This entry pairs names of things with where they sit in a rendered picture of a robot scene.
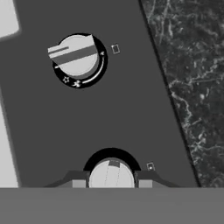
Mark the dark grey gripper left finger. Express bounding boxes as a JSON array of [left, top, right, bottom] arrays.
[[43, 170, 90, 189]]

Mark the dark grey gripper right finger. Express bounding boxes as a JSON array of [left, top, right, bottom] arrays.
[[134, 170, 181, 189]]

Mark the grey stove knob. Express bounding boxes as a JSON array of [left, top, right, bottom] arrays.
[[47, 32, 109, 89], [83, 147, 142, 189]]

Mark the dark grey stove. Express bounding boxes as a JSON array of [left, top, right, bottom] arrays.
[[0, 0, 202, 189]]

